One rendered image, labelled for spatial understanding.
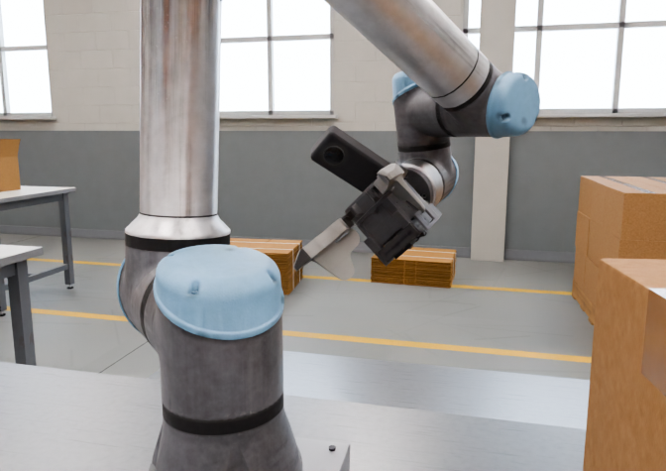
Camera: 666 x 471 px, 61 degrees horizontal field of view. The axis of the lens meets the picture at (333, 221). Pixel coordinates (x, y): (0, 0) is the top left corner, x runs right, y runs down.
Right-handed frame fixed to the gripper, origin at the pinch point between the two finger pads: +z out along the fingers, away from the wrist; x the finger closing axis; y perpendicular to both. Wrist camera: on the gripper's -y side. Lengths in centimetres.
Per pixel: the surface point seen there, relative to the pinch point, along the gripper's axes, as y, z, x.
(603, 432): 28.2, 5.4, -8.5
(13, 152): -223, -224, 281
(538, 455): 36.9, -13.9, 8.0
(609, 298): 20.3, 3.2, -15.7
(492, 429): 32.9, -17.6, 12.8
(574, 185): 77, -495, 63
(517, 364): 97, -232, 102
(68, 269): -143, -236, 330
